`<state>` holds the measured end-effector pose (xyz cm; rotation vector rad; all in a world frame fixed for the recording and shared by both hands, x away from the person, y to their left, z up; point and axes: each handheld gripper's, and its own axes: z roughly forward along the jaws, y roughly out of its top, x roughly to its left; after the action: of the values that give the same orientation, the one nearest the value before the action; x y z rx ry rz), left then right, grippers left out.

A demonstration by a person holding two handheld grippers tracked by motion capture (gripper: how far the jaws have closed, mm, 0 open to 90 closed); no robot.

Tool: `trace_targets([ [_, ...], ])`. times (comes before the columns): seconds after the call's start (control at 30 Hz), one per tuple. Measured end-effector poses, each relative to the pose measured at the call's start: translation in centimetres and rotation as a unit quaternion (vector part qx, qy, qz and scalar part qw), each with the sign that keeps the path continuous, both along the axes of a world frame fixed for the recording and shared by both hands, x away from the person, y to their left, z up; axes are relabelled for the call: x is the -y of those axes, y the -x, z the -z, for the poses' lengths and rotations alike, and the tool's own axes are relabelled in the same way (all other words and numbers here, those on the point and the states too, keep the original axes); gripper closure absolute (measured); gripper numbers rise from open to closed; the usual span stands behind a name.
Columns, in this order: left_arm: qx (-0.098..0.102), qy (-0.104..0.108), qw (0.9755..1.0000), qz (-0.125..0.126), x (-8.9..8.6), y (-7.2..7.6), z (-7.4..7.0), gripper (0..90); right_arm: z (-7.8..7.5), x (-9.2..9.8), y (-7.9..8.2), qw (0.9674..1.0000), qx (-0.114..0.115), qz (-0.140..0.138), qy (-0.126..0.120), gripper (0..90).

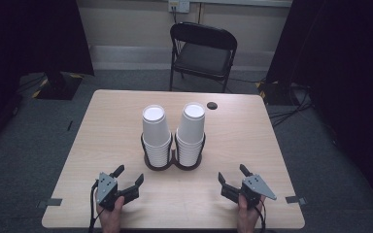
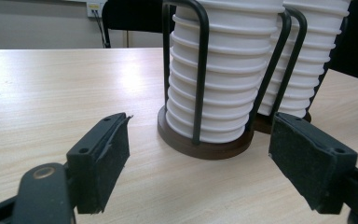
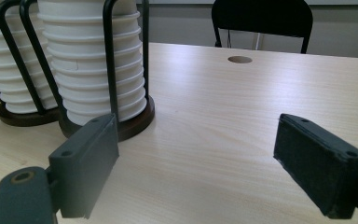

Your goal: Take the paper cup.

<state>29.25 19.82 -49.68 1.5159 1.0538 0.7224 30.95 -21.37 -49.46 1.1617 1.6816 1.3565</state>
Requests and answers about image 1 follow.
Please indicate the black double cup holder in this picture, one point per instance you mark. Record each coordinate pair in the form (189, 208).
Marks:
(174, 161)

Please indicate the black curtain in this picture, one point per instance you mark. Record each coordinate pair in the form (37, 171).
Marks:
(343, 81)
(29, 42)

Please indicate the grey tape strip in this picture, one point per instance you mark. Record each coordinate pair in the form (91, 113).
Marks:
(49, 202)
(296, 200)

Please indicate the white wall socket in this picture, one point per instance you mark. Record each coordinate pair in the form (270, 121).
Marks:
(178, 6)

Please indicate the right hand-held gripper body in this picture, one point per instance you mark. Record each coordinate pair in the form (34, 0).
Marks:
(255, 188)

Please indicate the person's left hand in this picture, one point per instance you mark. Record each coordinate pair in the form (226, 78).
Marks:
(111, 218)

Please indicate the small black floor marker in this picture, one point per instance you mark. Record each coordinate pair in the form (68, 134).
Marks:
(69, 125)

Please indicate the black folding chair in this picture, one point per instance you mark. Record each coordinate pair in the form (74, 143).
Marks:
(202, 56)

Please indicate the black round table grommet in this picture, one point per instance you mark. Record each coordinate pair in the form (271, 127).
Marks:
(212, 105)

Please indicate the person's right hand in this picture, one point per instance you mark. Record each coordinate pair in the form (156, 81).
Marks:
(247, 216)

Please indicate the black stand base yellow tape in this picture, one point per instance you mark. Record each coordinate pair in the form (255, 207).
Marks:
(275, 92)
(58, 85)

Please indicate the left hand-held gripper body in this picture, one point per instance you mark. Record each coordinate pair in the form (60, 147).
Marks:
(106, 189)

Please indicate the stack of white paper cups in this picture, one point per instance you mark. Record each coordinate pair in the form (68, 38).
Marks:
(190, 133)
(155, 134)

